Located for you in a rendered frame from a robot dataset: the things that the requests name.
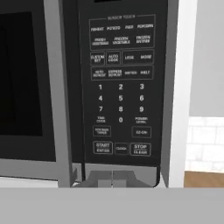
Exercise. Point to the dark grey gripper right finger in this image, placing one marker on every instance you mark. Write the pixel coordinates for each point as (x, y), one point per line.
(122, 177)

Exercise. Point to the white cabinet side panel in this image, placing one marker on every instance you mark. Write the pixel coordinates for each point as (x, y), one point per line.
(182, 87)

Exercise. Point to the silver microwave door, dark window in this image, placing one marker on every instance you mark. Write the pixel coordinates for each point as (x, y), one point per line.
(35, 87)

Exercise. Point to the microwave start button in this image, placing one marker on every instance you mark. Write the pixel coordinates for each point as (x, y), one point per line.
(103, 147)

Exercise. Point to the black and silver microwave oven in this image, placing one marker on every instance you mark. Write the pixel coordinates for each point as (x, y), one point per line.
(122, 96)

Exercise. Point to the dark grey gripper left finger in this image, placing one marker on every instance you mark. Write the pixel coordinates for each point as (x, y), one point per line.
(102, 177)

